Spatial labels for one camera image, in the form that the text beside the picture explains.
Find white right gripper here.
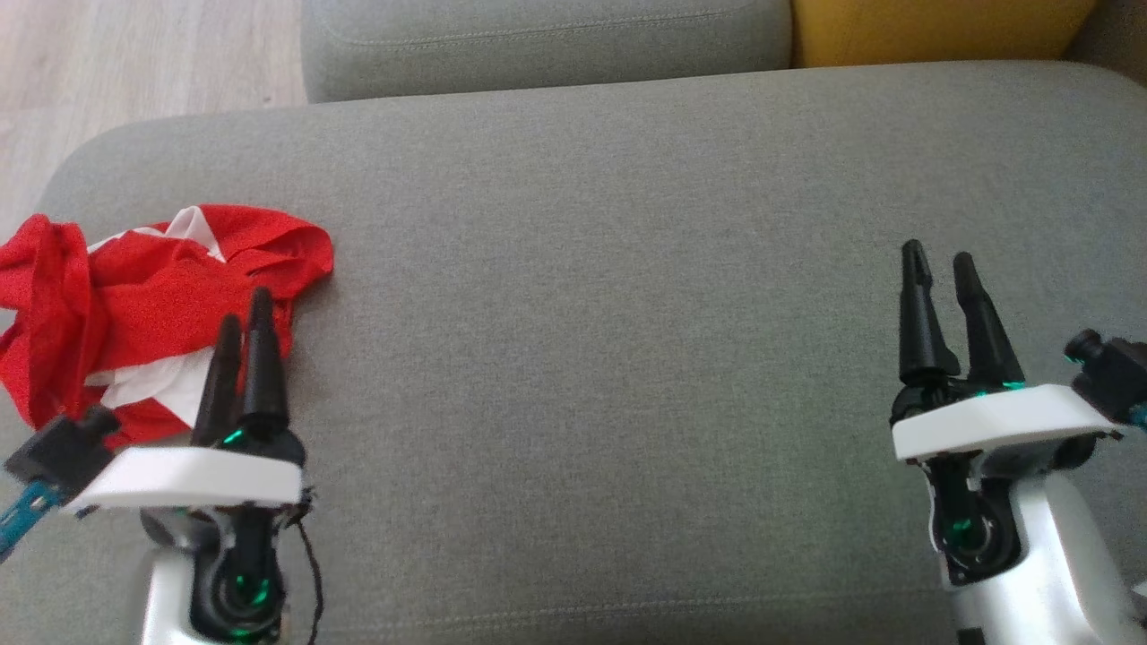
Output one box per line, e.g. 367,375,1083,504
890,239,1123,463

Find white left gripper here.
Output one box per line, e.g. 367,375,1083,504
67,287,307,513

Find red white basketball jersey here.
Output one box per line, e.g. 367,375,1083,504
0,213,225,449

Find yellow pillow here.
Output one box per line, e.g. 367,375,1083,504
791,0,1100,71

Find grey sofa corner cushion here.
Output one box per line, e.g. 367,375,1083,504
1065,0,1147,87

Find grey sofa seat cushion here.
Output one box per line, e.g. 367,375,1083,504
0,61,1147,645

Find grey sofa back cushion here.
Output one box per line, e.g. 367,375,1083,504
300,0,795,105

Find thin black left arm wire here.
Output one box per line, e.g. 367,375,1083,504
294,502,325,645

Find left camera cable teal plug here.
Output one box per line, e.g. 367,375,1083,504
0,478,65,563

